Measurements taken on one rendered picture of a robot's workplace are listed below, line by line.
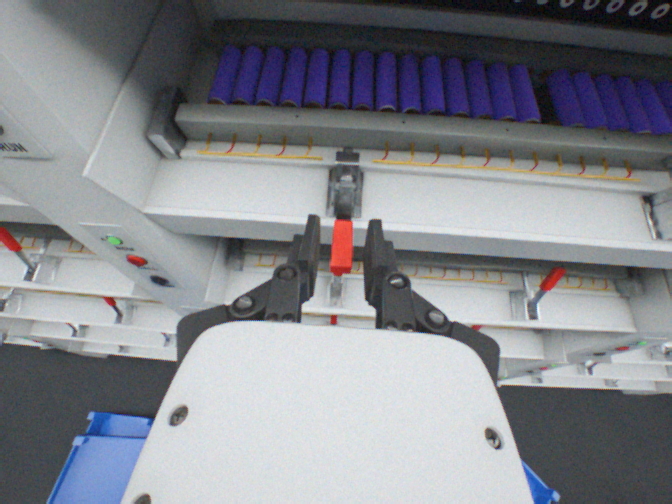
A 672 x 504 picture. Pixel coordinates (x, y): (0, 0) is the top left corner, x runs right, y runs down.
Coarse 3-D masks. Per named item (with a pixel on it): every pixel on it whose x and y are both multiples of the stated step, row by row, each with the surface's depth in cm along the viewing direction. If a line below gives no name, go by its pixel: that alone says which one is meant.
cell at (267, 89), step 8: (272, 48) 22; (280, 48) 22; (272, 56) 22; (280, 56) 22; (264, 64) 22; (272, 64) 21; (280, 64) 22; (264, 72) 21; (272, 72) 21; (280, 72) 22; (264, 80) 21; (272, 80) 21; (280, 80) 22; (264, 88) 20; (272, 88) 21; (280, 88) 22; (256, 96) 21; (264, 96) 20; (272, 96) 21; (272, 104) 21
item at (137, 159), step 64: (256, 0) 21; (320, 0) 21; (192, 64) 24; (128, 128) 17; (128, 192) 18; (192, 192) 20; (256, 192) 20; (320, 192) 20; (384, 192) 20; (448, 192) 20; (512, 192) 20; (576, 192) 20; (512, 256) 23; (576, 256) 22; (640, 256) 21
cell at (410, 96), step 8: (408, 56) 22; (416, 56) 22; (400, 64) 22; (408, 64) 22; (416, 64) 22; (400, 72) 22; (408, 72) 21; (416, 72) 21; (400, 80) 22; (408, 80) 21; (416, 80) 21; (400, 88) 22; (408, 88) 21; (416, 88) 21; (400, 96) 21; (408, 96) 21; (416, 96) 20; (400, 104) 21; (408, 104) 20; (416, 104) 20; (400, 112) 21
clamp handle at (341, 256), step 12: (348, 180) 17; (348, 192) 17; (348, 204) 17; (336, 216) 16; (348, 216) 16; (336, 228) 15; (348, 228) 15; (336, 240) 15; (348, 240) 15; (336, 252) 14; (348, 252) 14; (336, 264) 13; (348, 264) 14
